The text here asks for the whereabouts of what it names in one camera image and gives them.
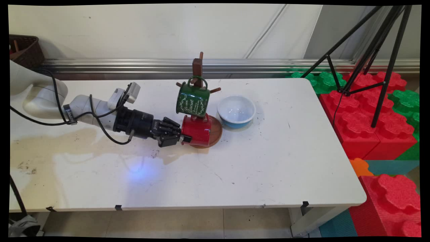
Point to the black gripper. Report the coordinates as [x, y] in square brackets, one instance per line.
[137, 122]

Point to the red enamel mug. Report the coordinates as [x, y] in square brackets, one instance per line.
[198, 131]

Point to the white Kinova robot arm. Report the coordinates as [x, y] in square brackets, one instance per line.
[43, 97]

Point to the green enamel mug white print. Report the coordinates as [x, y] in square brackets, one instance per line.
[192, 101]

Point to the blue and white bowl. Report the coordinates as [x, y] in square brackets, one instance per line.
[236, 109]

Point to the brown wooden mug tree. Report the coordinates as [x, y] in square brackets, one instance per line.
[197, 67]

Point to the black table edge clip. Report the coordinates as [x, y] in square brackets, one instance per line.
[118, 207]
[51, 209]
[304, 206]

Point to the green foam block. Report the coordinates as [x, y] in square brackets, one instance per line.
[406, 101]
[324, 82]

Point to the brown wicker basket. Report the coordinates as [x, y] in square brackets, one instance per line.
[25, 50]

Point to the white table leg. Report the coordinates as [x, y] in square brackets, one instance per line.
[312, 222]

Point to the grey object under table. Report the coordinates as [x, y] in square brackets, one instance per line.
[22, 227]

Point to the large red foam block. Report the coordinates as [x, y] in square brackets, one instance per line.
[359, 127]

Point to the teal foam block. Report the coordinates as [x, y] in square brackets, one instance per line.
[337, 227]
[391, 167]

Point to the orange foam block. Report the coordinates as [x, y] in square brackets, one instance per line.
[359, 167]

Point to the black tripod stand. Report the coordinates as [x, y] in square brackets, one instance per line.
[386, 43]

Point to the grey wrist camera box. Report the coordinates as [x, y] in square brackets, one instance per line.
[129, 92]

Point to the aluminium wall rail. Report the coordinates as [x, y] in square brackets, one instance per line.
[151, 65]

